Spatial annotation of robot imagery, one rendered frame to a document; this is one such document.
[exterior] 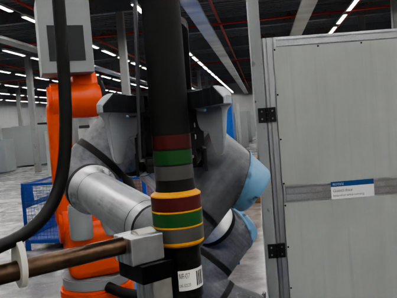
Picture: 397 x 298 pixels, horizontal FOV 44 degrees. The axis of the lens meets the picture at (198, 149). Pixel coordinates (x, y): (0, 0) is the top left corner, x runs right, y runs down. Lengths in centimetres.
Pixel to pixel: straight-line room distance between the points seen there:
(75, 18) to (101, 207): 369
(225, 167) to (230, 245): 58
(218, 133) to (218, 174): 23
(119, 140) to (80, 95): 399
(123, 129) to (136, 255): 11
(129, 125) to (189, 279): 15
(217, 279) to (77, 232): 310
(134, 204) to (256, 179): 18
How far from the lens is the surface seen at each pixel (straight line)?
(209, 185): 64
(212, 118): 43
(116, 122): 43
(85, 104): 442
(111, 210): 76
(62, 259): 37
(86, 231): 426
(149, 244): 39
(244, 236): 123
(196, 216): 41
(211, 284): 121
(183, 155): 40
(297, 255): 235
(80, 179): 92
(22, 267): 36
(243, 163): 66
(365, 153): 237
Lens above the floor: 164
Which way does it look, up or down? 3 degrees down
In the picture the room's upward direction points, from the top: 4 degrees counter-clockwise
